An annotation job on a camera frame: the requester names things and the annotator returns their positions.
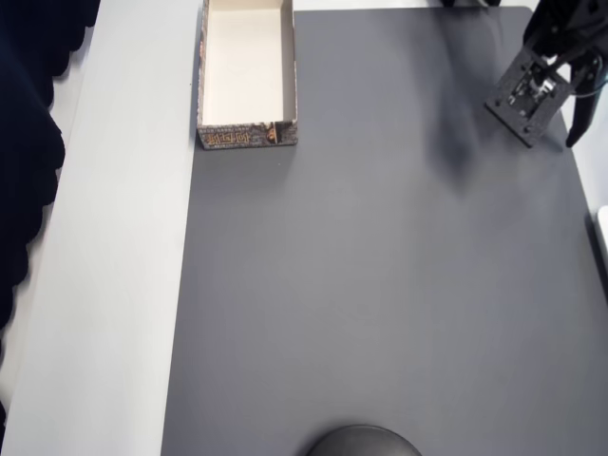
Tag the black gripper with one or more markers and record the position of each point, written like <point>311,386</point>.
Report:
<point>582,110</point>

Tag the patterned open cardboard box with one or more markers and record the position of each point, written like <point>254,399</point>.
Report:
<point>247,62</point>

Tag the white flat device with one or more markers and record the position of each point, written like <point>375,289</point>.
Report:
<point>603,233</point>

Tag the grey table mat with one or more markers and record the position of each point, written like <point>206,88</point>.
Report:
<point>356,261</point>

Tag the dark blue curtain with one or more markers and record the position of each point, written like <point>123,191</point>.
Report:
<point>24,142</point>

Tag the black square camera mount plate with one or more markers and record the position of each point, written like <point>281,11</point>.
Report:
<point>532,129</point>

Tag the black round-base camera stand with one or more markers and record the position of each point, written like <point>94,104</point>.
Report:
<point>363,442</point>

